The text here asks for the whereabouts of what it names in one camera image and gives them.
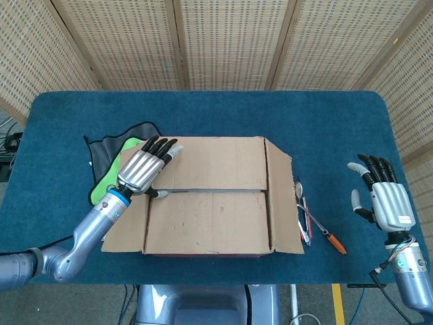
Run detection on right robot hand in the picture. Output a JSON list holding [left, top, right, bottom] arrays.
[[347, 154, 416, 234]]

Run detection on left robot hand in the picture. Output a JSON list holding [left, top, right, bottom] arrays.
[[116, 135, 185, 199]]

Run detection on red cardboard box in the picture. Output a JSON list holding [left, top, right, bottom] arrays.
[[100, 135, 305, 258]]

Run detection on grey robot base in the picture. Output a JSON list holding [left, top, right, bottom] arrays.
[[135, 284, 281, 325]]

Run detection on grey cloth black trim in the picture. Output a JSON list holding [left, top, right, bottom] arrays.
[[83, 121, 162, 206]]

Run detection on green microfiber cloth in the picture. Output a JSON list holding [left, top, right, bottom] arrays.
[[89, 137, 143, 206]]

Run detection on red metal tongs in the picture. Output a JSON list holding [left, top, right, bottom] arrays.
[[296, 194, 314, 247]]

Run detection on blue table mat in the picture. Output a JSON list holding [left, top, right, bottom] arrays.
[[0, 90, 420, 286]]

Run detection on white pole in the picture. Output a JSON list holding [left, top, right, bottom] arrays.
[[290, 284, 299, 325]]

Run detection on woven bamboo folding screen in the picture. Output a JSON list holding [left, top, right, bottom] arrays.
[[0, 0, 433, 253]]

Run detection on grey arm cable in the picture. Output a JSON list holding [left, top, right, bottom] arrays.
[[347, 236, 417, 325]]

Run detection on metal spoon orange handle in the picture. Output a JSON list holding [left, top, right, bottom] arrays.
[[294, 181, 348, 255]]

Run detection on blue floor cable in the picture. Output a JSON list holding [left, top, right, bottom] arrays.
[[350, 287, 368, 325]]

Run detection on black cable bundle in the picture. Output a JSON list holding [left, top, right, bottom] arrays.
[[0, 116, 24, 180]]

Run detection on white floor cable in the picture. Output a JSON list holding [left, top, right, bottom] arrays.
[[292, 313, 325, 325]]

